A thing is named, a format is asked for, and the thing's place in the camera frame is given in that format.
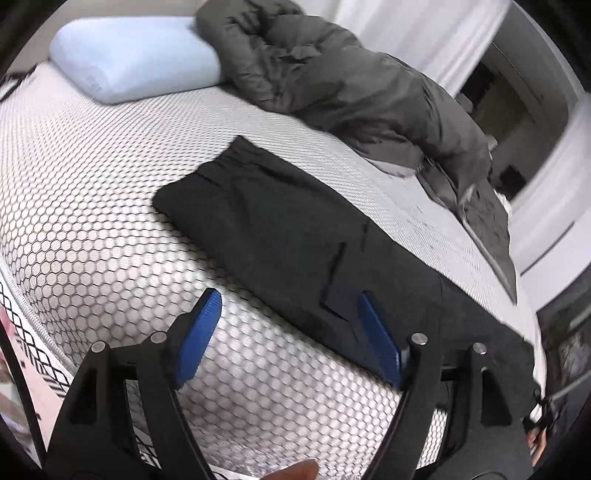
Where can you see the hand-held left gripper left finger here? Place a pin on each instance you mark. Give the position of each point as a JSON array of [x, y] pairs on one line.
[[198, 341]]

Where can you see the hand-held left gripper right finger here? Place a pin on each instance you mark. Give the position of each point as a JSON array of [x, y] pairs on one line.
[[376, 341]]

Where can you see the black pants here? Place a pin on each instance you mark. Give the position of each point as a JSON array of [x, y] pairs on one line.
[[277, 221]]

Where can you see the person's left hand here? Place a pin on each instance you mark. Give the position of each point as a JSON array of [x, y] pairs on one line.
[[295, 471]]

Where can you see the white honeycomb-patterned mattress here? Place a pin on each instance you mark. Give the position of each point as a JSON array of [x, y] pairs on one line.
[[92, 230]]

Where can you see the white curtain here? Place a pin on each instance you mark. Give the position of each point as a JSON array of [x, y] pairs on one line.
[[554, 175], [415, 32]]

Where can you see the dark grey duvet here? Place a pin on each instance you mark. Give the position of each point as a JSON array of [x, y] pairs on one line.
[[346, 92]]

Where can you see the light blue pillow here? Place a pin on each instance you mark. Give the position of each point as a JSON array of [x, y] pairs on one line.
[[134, 60]]

